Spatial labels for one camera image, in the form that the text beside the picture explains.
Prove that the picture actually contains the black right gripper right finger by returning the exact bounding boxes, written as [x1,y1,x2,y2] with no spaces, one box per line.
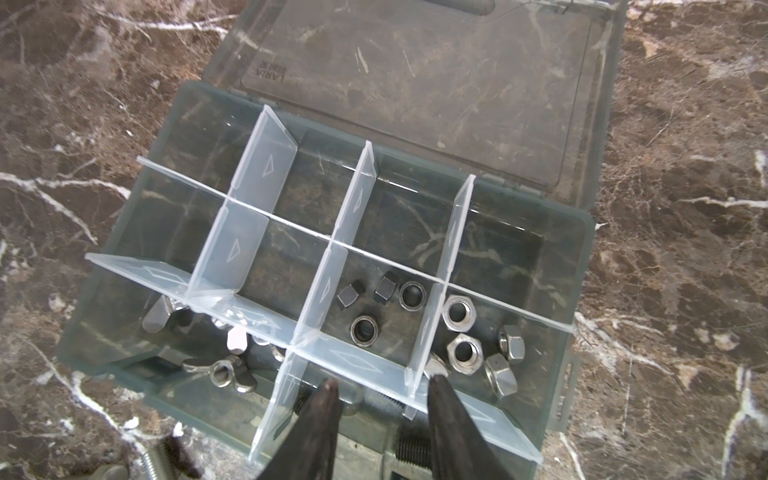
[427,375,513,479]

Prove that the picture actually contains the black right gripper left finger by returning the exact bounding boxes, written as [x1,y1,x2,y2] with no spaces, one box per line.
[258,379,342,479]

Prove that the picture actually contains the silver hex nut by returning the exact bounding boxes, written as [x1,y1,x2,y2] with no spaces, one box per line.
[484,353,518,398]
[424,352,449,379]
[498,325,526,365]
[441,295,477,333]
[447,333,484,376]

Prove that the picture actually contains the clear grey compartment organizer box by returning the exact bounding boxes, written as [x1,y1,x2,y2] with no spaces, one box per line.
[58,1,627,479]

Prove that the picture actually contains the black hex bolt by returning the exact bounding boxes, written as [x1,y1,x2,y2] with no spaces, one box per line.
[394,429,432,470]

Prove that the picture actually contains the silver hex bolt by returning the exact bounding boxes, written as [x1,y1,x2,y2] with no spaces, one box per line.
[71,441,181,480]

